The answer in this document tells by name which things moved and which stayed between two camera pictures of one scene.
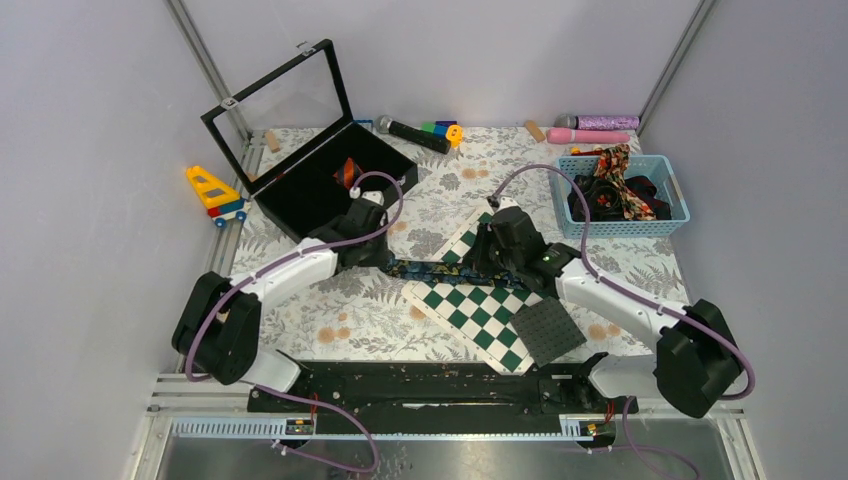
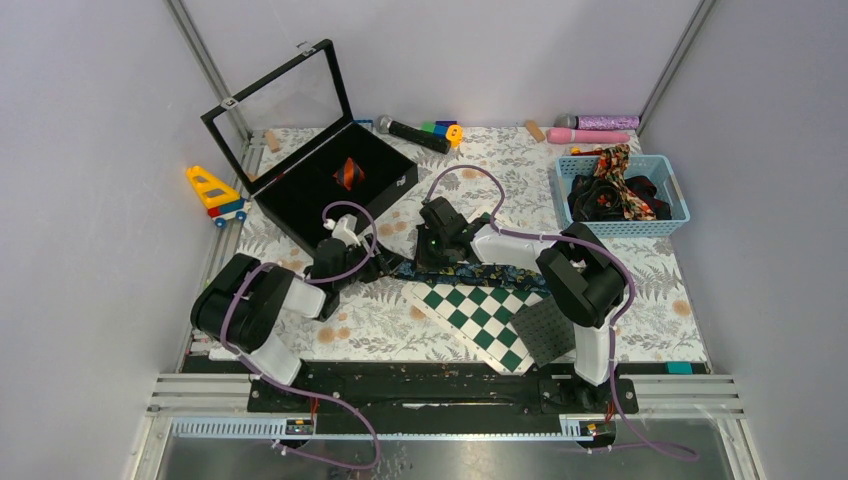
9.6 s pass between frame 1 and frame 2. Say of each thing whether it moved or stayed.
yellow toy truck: stayed
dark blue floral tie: stayed
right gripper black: moved
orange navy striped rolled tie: stayed
